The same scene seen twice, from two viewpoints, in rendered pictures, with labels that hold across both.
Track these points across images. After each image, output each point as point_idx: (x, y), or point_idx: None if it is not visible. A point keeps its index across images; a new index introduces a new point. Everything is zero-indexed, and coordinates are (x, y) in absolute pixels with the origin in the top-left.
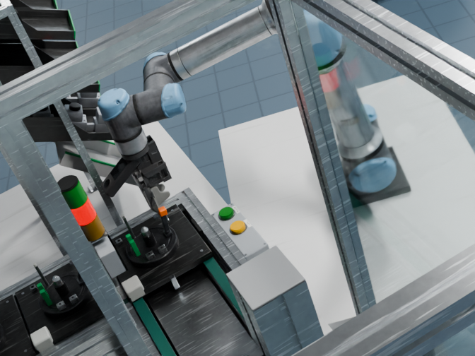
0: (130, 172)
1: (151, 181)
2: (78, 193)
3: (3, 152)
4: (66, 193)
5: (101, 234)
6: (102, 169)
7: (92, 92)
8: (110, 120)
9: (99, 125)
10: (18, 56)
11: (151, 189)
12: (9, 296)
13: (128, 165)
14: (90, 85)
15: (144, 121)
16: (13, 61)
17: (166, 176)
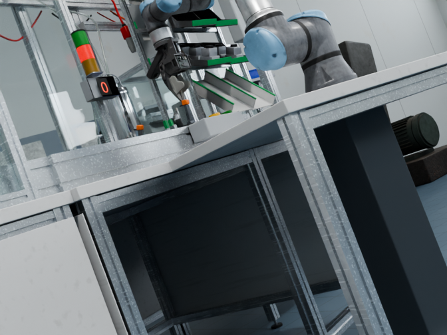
0: (157, 60)
1: (169, 70)
2: (76, 36)
3: (142, 63)
4: (71, 36)
5: (90, 72)
6: (201, 91)
7: (231, 50)
8: (142, 16)
9: (201, 56)
10: (181, 15)
11: (170, 77)
12: None
13: (155, 54)
14: (187, 21)
15: (152, 14)
16: (179, 19)
17: (175, 66)
